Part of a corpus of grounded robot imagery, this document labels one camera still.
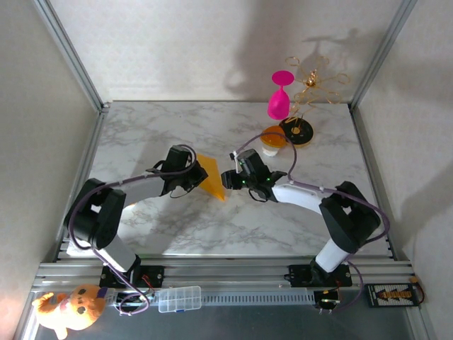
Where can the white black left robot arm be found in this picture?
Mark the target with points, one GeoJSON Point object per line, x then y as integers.
{"type": "Point", "coordinates": [92, 216]}

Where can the aluminium frame post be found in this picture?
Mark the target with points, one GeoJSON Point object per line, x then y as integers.
{"type": "Point", "coordinates": [382, 53]}
{"type": "Point", "coordinates": [70, 53]}

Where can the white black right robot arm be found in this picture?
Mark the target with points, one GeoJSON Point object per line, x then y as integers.
{"type": "Point", "coordinates": [350, 219]}

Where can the aluminium mounting rail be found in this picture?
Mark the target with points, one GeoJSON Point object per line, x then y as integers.
{"type": "Point", "coordinates": [226, 272]}

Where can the white cup with orange lid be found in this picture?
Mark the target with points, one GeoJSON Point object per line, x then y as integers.
{"type": "Point", "coordinates": [272, 136]}

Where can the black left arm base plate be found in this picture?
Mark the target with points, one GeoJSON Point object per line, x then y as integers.
{"type": "Point", "coordinates": [152, 276]}

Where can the black power distribution board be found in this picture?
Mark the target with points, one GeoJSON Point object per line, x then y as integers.
{"type": "Point", "coordinates": [389, 295]}

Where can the clear plastic organizer box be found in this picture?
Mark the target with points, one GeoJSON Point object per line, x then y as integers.
{"type": "Point", "coordinates": [178, 299]}

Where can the aluminium side rail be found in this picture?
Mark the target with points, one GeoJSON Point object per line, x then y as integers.
{"type": "Point", "coordinates": [95, 141]}
{"type": "Point", "coordinates": [365, 141]}

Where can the pink wine glass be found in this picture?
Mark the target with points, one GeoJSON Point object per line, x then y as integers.
{"type": "Point", "coordinates": [279, 102]}

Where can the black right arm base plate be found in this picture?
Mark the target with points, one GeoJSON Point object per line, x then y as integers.
{"type": "Point", "coordinates": [297, 276]}

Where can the orange plush toy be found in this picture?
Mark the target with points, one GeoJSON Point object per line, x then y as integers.
{"type": "Point", "coordinates": [81, 306]}

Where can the orange paper sheet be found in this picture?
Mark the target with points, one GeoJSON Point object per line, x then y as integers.
{"type": "Point", "coordinates": [214, 177]}

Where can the small controller board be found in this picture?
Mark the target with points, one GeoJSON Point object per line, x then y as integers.
{"type": "Point", "coordinates": [327, 299]}
{"type": "Point", "coordinates": [136, 299]}

